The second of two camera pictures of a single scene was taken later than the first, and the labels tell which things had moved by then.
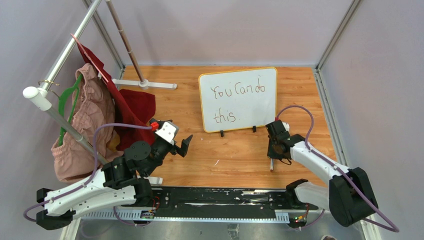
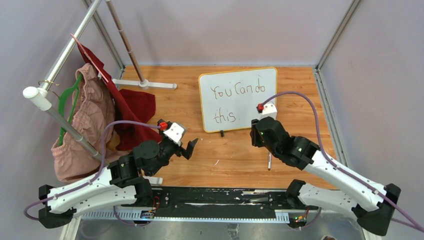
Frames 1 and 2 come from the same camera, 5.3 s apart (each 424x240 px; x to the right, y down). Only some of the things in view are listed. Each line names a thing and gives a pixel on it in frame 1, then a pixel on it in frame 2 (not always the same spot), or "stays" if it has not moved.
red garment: (129, 107) stays
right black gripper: (271, 154) → (254, 134)
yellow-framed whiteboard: (238, 99) stays
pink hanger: (72, 35) stays
